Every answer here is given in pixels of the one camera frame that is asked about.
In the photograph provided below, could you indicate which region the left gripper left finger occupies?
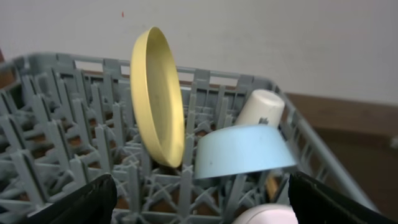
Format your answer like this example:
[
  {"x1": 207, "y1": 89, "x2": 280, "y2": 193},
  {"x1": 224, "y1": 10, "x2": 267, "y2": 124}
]
[{"x1": 21, "y1": 174, "x2": 118, "y2": 224}]

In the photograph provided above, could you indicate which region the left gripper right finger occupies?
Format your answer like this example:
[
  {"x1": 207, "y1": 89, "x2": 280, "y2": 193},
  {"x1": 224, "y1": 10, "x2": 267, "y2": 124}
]
[{"x1": 288, "y1": 172, "x2": 397, "y2": 224}]

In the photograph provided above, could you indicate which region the wooden chopstick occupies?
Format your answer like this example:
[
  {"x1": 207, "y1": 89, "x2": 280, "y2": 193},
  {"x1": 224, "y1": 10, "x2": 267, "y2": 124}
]
[{"x1": 266, "y1": 175, "x2": 279, "y2": 199}]

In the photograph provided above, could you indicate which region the pink shallow bowl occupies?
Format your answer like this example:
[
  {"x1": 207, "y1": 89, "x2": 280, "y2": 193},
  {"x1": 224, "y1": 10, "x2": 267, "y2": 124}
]
[{"x1": 232, "y1": 203, "x2": 299, "y2": 224}]

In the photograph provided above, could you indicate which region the light blue bowl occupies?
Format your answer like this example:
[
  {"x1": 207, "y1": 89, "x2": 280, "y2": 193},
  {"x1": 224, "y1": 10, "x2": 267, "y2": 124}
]
[{"x1": 194, "y1": 124, "x2": 297, "y2": 179}]

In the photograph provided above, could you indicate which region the white cup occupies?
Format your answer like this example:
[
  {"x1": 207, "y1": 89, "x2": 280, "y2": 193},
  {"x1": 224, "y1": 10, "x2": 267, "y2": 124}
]
[{"x1": 234, "y1": 89, "x2": 285, "y2": 128}]

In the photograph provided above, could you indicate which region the yellow round plate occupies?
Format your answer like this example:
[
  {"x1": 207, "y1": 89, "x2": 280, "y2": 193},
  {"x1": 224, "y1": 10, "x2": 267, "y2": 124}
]
[{"x1": 130, "y1": 27, "x2": 185, "y2": 168}]

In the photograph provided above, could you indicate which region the grey plastic dishwasher rack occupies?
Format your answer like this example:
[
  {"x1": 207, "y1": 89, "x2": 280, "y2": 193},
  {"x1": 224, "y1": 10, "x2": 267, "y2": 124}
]
[{"x1": 1, "y1": 53, "x2": 379, "y2": 223}]

